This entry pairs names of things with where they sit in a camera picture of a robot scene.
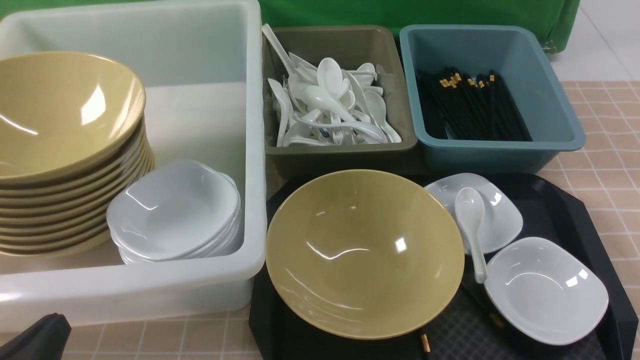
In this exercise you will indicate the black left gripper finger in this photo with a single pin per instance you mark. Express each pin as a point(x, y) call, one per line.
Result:
point(46, 339)

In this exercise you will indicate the yellow noodle bowl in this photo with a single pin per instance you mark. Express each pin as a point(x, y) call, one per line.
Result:
point(364, 254)

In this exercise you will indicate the black chopstick gold band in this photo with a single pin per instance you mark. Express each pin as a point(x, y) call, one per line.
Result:
point(496, 319)
point(425, 343)

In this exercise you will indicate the white ceramic soup spoon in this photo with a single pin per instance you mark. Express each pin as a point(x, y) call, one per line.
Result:
point(469, 212)

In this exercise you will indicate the white square dish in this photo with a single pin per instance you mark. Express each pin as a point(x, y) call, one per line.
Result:
point(502, 222)
point(545, 292)

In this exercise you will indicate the stack of yellow noodle bowls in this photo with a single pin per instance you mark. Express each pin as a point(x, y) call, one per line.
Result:
point(73, 136)

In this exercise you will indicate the stack of white small dishes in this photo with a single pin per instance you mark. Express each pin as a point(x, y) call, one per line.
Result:
point(180, 211)

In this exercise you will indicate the large white plastic bin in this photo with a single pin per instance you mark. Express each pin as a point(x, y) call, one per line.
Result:
point(201, 64)

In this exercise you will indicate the pile of white soup spoons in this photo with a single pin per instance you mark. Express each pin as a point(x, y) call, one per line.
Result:
point(324, 104)

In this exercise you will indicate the olive plastic spoon bin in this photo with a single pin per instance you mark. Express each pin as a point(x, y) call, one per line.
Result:
point(350, 46)

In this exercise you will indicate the black plastic serving tray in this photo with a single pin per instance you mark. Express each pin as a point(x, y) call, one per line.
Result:
point(464, 331)

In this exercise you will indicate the bundle of black chopsticks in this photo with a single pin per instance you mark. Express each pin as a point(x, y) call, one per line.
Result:
point(458, 106)

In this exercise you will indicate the blue plastic chopstick bin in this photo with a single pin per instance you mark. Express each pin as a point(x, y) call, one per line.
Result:
point(515, 54)

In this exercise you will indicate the green cloth backdrop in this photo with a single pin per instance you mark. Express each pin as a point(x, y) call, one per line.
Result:
point(550, 21)

